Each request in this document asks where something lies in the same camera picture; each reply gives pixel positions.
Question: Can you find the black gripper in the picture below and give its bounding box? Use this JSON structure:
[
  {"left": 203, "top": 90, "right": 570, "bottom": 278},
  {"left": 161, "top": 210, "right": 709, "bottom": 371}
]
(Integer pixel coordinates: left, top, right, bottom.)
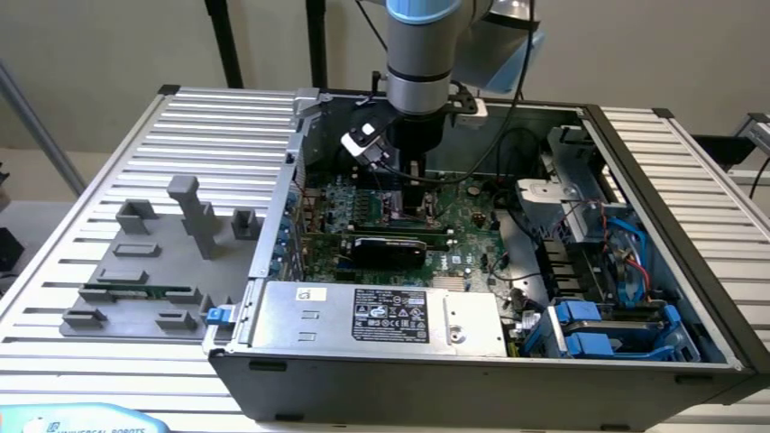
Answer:
[{"left": 388, "top": 112, "right": 450, "bottom": 186}]

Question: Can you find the CPU socket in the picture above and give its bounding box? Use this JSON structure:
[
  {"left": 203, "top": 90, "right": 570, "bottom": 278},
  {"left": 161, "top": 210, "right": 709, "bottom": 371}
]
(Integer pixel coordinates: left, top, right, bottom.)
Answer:
[{"left": 382, "top": 188, "right": 440, "bottom": 223}]

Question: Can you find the RAM slot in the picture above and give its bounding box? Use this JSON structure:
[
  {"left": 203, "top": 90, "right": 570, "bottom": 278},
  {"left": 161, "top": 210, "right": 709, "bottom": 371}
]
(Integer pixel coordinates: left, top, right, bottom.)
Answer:
[{"left": 350, "top": 222, "right": 454, "bottom": 236}]

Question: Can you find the green motherboard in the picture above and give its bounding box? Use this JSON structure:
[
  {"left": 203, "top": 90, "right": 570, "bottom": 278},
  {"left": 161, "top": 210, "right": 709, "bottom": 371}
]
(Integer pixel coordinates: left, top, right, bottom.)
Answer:
[{"left": 300, "top": 173, "right": 514, "bottom": 294}]

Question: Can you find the black graphics card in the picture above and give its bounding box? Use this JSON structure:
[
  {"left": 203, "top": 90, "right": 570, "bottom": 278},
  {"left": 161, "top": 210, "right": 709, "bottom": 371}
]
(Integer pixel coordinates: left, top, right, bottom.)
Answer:
[{"left": 348, "top": 235, "right": 430, "bottom": 272}]

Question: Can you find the black stand pole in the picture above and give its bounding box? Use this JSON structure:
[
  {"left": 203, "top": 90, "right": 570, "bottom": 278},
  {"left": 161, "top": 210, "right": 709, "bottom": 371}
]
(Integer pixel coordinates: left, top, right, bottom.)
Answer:
[
  {"left": 305, "top": 0, "right": 332, "bottom": 89},
  {"left": 202, "top": 0, "right": 246, "bottom": 89}
]

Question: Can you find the silver metal drive cage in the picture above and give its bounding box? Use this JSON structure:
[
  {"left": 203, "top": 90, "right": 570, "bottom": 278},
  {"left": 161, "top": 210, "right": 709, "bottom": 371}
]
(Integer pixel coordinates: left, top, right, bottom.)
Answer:
[{"left": 516, "top": 125, "right": 629, "bottom": 247}]

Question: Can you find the silver power supply unit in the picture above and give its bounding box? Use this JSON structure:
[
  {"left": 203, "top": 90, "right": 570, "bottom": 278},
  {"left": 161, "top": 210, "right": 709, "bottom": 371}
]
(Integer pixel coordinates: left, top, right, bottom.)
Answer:
[{"left": 247, "top": 281, "right": 512, "bottom": 358}]

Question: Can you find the black box beside table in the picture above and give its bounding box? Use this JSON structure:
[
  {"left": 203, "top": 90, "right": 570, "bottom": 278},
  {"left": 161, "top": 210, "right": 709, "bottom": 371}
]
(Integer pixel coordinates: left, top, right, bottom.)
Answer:
[{"left": 691, "top": 134, "right": 757, "bottom": 167}]

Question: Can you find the blue case latch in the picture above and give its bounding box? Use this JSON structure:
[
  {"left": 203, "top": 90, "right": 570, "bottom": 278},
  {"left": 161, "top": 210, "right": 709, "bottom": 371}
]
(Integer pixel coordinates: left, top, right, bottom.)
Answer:
[{"left": 203, "top": 305, "right": 235, "bottom": 327}]

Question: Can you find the blue disk bay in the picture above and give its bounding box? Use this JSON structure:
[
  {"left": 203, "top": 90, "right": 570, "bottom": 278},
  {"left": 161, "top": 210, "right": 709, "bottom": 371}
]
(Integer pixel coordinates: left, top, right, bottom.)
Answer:
[{"left": 521, "top": 296, "right": 689, "bottom": 363}]

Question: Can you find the grey parts rack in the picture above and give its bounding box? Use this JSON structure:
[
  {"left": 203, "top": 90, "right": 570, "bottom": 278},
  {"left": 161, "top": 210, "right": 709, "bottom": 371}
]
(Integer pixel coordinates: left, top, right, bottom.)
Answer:
[{"left": 57, "top": 175, "right": 267, "bottom": 339}]

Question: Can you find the green RAM stick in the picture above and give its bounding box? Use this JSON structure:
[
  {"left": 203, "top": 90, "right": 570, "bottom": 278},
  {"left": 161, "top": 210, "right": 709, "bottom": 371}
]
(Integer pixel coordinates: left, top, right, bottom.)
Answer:
[{"left": 82, "top": 283, "right": 195, "bottom": 299}]

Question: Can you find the open black PC case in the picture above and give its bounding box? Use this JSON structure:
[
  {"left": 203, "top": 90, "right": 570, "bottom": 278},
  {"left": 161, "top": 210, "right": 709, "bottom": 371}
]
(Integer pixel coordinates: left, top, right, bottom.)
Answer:
[{"left": 206, "top": 87, "right": 757, "bottom": 424}]

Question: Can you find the grey metal pole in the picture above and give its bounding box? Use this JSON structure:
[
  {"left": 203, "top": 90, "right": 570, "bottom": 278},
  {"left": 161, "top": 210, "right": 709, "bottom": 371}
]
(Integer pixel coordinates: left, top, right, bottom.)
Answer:
[{"left": 0, "top": 58, "right": 87, "bottom": 198}]

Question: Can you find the black device on floor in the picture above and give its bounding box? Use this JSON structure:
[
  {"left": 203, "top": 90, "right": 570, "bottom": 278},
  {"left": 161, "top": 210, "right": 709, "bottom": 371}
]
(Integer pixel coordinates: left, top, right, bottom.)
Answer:
[{"left": 0, "top": 227, "right": 27, "bottom": 273}]

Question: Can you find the teal Universal Robots pendant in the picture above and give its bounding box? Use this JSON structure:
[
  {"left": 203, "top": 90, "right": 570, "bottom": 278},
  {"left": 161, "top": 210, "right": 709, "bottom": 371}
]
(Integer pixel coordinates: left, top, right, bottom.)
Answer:
[{"left": 0, "top": 402, "right": 171, "bottom": 433}]

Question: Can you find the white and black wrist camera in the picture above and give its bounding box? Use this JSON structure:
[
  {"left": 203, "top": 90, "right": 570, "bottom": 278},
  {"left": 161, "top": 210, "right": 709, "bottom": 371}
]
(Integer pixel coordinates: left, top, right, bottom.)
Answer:
[{"left": 338, "top": 123, "right": 394, "bottom": 169}]

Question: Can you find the black wrist mounting bracket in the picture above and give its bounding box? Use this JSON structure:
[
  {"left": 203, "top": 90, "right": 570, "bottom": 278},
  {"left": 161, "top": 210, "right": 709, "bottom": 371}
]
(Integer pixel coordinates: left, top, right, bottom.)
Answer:
[{"left": 448, "top": 80, "right": 490, "bottom": 128}]

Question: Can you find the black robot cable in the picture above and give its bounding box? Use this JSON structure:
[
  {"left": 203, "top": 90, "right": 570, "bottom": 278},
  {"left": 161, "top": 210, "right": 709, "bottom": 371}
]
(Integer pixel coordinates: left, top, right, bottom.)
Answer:
[{"left": 373, "top": 0, "right": 541, "bottom": 185}]

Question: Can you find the blue data wire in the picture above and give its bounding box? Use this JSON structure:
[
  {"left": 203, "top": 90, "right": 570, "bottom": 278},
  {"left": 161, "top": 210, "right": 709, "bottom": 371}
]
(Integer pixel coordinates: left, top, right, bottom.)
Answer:
[{"left": 605, "top": 216, "right": 653, "bottom": 309}]

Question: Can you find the red wire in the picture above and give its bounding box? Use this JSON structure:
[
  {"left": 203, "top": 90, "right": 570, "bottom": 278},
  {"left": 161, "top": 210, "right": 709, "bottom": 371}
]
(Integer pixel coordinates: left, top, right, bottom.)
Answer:
[{"left": 624, "top": 250, "right": 656, "bottom": 302}]

